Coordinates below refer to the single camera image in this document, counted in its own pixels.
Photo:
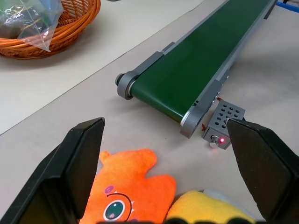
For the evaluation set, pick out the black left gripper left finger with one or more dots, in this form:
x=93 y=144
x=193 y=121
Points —
x=58 y=177

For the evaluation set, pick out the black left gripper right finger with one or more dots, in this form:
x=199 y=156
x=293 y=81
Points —
x=268 y=168

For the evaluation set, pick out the green conveyor belt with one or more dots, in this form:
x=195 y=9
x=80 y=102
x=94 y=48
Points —
x=187 y=70

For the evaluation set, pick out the grey perforated control box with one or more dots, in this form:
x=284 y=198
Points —
x=220 y=127

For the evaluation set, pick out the orange plush monster toy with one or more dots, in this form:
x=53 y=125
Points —
x=130 y=184

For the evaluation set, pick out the yellow plush toy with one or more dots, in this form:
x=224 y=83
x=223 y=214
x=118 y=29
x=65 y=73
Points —
x=205 y=207

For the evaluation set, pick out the orange wicker basket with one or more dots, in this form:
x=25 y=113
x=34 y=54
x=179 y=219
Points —
x=67 y=30

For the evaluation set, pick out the clear plastic bag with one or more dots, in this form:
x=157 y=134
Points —
x=28 y=21

